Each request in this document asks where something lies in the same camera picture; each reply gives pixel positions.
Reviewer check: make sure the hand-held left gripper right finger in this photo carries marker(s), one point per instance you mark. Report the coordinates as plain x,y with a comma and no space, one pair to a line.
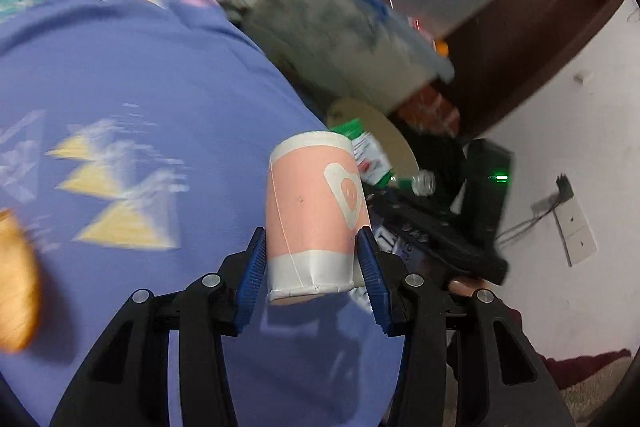
372,279

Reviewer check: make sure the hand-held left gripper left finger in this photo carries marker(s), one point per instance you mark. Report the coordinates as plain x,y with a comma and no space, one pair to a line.
250,279

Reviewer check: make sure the pink paper cup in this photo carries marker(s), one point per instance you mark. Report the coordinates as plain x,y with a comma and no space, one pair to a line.
310,207

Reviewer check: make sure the beige plastic basket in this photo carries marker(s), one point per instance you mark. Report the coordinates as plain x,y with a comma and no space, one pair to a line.
387,129

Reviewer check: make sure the orange peel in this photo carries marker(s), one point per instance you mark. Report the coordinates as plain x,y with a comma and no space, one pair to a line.
17,287

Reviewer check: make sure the person's right hand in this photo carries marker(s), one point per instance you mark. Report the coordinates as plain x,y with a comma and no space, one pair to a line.
465,287

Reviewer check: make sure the black box with green light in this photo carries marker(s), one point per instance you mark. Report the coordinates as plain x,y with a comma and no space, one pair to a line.
487,207

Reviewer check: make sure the clear plastic bottle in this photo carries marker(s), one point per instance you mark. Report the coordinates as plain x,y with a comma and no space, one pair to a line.
422,183

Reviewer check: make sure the black bag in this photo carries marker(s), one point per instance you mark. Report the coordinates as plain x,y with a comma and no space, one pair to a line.
440,154

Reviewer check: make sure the green-capped plastic bottle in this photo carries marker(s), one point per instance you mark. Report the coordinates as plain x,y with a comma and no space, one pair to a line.
367,152

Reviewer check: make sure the orange snack bag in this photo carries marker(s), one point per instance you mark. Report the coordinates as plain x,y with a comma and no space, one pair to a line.
430,109

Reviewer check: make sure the dark red cloth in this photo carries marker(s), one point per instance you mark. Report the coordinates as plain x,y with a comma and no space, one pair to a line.
585,364

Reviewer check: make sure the blue printed bedsheet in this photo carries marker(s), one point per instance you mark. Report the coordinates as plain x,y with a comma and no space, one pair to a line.
150,82

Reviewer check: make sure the clear storage box blue lid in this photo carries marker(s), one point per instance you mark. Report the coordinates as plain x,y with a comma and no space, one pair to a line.
325,42

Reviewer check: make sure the white wall socket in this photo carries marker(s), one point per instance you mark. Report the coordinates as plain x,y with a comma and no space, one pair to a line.
575,227

